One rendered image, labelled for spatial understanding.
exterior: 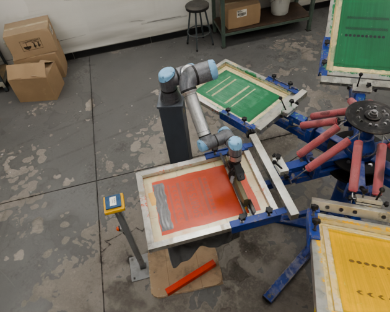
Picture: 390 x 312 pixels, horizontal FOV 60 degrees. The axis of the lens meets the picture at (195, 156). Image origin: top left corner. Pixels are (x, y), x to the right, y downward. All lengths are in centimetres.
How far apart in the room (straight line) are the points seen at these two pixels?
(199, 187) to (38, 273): 175
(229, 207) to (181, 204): 30
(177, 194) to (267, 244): 116
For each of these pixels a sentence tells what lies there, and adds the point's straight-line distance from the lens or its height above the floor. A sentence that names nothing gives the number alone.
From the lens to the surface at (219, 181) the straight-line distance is 222.
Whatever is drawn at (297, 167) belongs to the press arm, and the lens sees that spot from 222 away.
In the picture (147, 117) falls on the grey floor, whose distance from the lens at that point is 425.
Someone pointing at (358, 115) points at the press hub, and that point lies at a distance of 224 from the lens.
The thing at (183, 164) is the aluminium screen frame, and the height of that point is 99.
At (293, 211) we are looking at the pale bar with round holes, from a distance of 201.
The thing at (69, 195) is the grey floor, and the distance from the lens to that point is 371.
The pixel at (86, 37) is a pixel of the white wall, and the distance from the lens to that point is 563.
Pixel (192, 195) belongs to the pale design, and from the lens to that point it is 217.
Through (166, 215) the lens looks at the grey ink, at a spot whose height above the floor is 96.
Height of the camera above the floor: 271
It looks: 47 degrees down
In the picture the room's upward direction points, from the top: 7 degrees counter-clockwise
